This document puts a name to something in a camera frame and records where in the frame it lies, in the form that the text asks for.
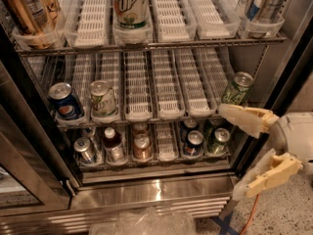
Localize green can middle shelf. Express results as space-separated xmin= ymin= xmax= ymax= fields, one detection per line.
xmin=221 ymin=71 xmax=254 ymax=105

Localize fridge left glass door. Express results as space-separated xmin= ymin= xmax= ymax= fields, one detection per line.
xmin=0 ymin=27 xmax=79 ymax=216

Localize blue pepsi can bottom front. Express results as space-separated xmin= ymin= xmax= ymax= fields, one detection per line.
xmin=183 ymin=130 xmax=203 ymax=157

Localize silver can bottom rear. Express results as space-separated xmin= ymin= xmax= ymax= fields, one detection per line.
xmin=80 ymin=127 xmax=102 ymax=150

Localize blue pepsi can bottom rear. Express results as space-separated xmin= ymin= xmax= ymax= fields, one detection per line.
xmin=180 ymin=119 xmax=199 ymax=142

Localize blue floor tape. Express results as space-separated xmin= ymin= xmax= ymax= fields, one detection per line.
xmin=212 ymin=212 xmax=239 ymax=235

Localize bottom wire shelf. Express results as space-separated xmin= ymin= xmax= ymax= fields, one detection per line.
xmin=79 ymin=152 xmax=231 ymax=173

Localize copper can bottom front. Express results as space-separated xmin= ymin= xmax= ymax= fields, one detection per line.
xmin=134 ymin=134 xmax=152 ymax=161

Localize white 7up can top shelf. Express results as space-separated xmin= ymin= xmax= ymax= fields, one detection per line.
xmin=112 ymin=0 xmax=149 ymax=30

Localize white 7up can middle shelf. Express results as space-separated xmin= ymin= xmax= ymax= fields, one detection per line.
xmin=90 ymin=80 xmax=116 ymax=118

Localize middle wire shelf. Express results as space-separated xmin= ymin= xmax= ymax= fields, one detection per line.
xmin=53 ymin=108 xmax=252 ymax=130

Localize green can bottom front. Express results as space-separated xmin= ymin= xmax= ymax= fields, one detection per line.
xmin=208 ymin=127 xmax=230 ymax=155

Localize brown bottle white cap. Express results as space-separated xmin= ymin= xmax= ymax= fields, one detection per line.
xmin=103 ymin=127 xmax=124 ymax=163

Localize gold can top shelf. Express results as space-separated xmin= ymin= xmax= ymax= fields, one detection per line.
xmin=2 ymin=0 xmax=61 ymax=49

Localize green can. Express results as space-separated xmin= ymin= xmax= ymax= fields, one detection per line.
xmin=202 ymin=118 xmax=223 ymax=139
xmin=208 ymin=127 xmax=230 ymax=155

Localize blue silver can top shelf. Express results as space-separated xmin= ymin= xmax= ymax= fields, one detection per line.
xmin=236 ymin=0 xmax=265 ymax=21

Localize fridge right door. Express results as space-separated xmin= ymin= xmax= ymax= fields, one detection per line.
xmin=230 ymin=0 xmax=313 ymax=172

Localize green can bottom rear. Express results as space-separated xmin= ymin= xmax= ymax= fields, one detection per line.
xmin=202 ymin=118 xmax=223 ymax=139

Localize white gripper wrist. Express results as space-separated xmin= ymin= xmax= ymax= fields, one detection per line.
xmin=217 ymin=104 xmax=313 ymax=201

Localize silver can bottom front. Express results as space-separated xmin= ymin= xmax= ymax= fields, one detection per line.
xmin=73 ymin=137 xmax=96 ymax=165

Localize copper can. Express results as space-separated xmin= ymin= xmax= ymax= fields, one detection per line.
xmin=132 ymin=123 xmax=149 ymax=137
xmin=134 ymin=134 xmax=152 ymax=161

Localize top wire shelf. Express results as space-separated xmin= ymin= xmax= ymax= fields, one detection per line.
xmin=17 ymin=33 xmax=287 ymax=57

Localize wire shelf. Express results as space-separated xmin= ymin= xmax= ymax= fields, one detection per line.
xmin=53 ymin=108 xmax=252 ymax=130
xmin=17 ymin=33 xmax=287 ymax=57
xmin=79 ymin=152 xmax=231 ymax=173

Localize silver can top right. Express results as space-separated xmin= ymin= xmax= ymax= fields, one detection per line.
xmin=255 ymin=0 xmax=284 ymax=24

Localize copper can bottom rear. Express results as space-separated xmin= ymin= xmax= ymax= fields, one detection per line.
xmin=132 ymin=123 xmax=149 ymax=137

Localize blue pepsi can middle shelf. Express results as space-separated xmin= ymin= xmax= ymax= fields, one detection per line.
xmin=48 ymin=82 xmax=84 ymax=120

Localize orange cable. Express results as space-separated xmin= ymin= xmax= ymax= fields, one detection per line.
xmin=239 ymin=193 xmax=262 ymax=235

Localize white 7up can shelf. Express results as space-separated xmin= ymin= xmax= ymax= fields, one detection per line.
xmin=90 ymin=80 xmax=116 ymax=118
xmin=112 ymin=0 xmax=149 ymax=30

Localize blue pepsi can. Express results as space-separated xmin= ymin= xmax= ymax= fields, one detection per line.
xmin=183 ymin=130 xmax=203 ymax=157
xmin=180 ymin=119 xmax=199 ymax=142

